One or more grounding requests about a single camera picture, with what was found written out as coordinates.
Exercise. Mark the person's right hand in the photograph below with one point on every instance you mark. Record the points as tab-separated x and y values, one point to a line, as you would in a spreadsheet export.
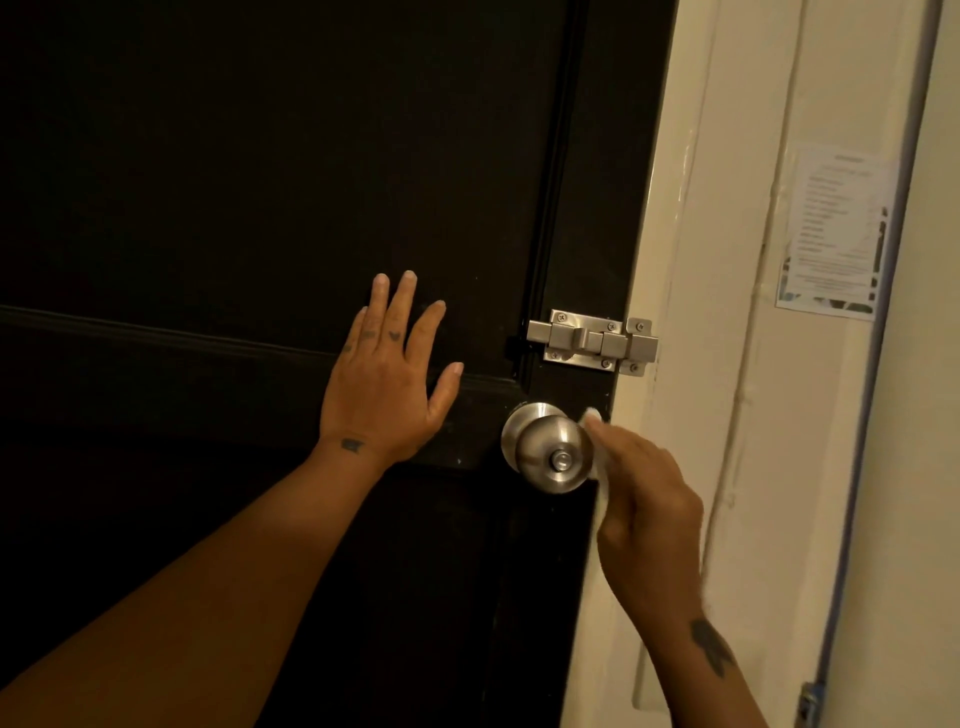
660	525

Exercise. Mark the person's left hand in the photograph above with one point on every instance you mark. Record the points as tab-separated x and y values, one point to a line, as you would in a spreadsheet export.
379	390

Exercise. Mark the person's right fingers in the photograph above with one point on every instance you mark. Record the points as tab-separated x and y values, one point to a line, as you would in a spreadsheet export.
619	454

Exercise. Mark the person's left middle finger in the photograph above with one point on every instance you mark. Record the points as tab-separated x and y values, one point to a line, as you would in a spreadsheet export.
401	307

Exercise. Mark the person's left thumb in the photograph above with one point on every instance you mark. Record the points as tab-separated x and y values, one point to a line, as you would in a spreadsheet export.
446	394

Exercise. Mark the white cleaning cloth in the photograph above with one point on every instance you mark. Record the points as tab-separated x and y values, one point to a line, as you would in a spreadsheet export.
602	501

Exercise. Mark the dark wooden door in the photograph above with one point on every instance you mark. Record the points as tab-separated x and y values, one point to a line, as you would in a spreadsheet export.
225	165

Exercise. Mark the person's right forearm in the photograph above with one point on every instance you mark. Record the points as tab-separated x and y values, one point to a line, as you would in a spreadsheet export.
697	675

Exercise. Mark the person's left forearm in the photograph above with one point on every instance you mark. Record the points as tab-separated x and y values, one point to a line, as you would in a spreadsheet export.
202	600

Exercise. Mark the silver round door knob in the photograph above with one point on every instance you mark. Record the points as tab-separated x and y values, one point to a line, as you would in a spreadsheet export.
547	450

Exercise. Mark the silver slide bolt latch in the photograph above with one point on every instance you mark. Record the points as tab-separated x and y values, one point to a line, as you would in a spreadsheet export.
592	343

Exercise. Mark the blue edge strip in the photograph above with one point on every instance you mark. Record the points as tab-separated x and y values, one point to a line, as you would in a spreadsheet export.
885	337

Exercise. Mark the printed paper notice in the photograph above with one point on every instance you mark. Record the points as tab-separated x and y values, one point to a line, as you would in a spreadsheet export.
832	232

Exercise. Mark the metal hinge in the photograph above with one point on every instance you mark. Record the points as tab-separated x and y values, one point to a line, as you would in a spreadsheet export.
810	705

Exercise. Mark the cream door frame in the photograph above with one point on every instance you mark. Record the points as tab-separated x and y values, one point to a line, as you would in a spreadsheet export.
697	225

